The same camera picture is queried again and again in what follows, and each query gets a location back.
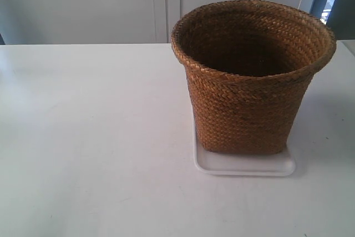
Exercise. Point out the white plastic tray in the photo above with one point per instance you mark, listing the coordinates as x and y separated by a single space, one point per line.
278 165

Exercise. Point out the dark window frame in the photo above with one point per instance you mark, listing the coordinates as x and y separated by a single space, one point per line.
338 15

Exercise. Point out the brown woven wicker basket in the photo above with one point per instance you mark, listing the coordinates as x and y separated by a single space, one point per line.
248 64

